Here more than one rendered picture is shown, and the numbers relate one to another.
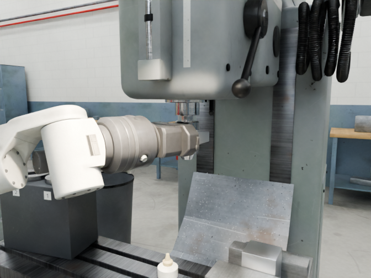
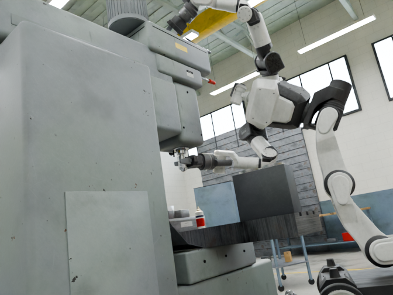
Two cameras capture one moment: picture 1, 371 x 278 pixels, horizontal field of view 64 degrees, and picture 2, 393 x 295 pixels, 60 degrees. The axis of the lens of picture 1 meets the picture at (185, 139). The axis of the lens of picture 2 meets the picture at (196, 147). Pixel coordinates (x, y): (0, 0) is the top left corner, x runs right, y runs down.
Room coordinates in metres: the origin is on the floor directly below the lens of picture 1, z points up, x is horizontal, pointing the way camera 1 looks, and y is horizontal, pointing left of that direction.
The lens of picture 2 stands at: (2.18, 0.39, 0.89)
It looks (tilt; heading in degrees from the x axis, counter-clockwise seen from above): 14 degrees up; 191
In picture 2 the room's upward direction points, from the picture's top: 9 degrees counter-clockwise
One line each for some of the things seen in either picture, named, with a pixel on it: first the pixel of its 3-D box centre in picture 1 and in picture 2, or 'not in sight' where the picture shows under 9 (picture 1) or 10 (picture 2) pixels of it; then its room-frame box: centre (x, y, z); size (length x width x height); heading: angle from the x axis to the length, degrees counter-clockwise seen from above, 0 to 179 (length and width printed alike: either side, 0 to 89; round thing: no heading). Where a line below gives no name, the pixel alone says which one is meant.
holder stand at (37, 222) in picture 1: (50, 209); (266, 192); (0.78, 0.38, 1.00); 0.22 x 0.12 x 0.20; 73
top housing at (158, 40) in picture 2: not in sight; (165, 59); (0.58, -0.01, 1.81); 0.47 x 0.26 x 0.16; 153
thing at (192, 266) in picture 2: not in sight; (196, 260); (0.57, 0.00, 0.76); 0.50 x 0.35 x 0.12; 153
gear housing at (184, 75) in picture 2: not in sight; (165, 79); (0.61, -0.02, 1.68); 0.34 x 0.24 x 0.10; 153
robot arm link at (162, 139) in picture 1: (149, 142); (197, 162); (0.51, 0.06, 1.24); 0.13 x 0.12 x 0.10; 45
